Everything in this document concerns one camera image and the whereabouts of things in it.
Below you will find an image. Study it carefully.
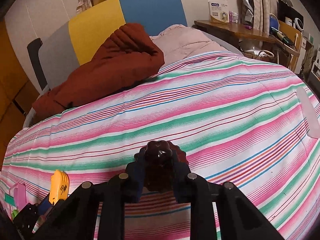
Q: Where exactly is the dark brown flower toy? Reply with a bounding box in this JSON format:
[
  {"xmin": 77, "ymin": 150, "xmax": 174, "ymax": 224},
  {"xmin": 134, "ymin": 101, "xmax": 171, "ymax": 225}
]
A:
[{"xmin": 134, "ymin": 140, "xmax": 189, "ymax": 193}]

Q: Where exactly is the rust red blanket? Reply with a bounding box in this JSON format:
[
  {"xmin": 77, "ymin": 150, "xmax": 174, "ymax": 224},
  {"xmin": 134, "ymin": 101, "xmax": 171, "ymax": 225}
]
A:
[{"xmin": 32, "ymin": 23, "xmax": 164, "ymax": 122}]

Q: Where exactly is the pink pillow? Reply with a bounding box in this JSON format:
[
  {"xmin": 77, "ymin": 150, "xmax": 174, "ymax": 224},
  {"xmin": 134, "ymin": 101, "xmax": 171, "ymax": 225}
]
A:
[{"xmin": 150, "ymin": 24, "xmax": 226, "ymax": 66}]

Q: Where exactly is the yellow toy piece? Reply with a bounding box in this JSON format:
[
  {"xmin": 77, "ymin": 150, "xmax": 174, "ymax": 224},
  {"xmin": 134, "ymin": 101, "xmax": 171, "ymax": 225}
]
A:
[{"xmin": 49, "ymin": 170, "xmax": 69, "ymax": 205}]

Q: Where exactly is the wooden side table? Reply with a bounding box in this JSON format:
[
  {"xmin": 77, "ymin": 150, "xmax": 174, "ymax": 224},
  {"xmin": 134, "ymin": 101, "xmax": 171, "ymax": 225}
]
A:
[{"xmin": 194, "ymin": 20, "xmax": 299, "ymax": 56}]

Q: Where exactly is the white product box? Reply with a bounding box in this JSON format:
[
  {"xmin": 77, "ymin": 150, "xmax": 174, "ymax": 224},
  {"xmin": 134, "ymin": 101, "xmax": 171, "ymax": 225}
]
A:
[{"xmin": 208, "ymin": 0, "xmax": 229, "ymax": 23}]

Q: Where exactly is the striped bed cover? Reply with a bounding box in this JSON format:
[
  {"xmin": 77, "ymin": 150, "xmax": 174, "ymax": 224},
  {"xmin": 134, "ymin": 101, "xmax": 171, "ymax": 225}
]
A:
[{"xmin": 1, "ymin": 51, "xmax": 319, "ymax": 239}]

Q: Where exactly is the grey yellow blue headboard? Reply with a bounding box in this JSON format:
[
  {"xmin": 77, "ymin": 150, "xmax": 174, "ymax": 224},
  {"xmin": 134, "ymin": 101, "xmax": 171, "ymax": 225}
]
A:
[{"xmin": 39, "ymin": 0, "xmax": 187, "ymax": 88}]

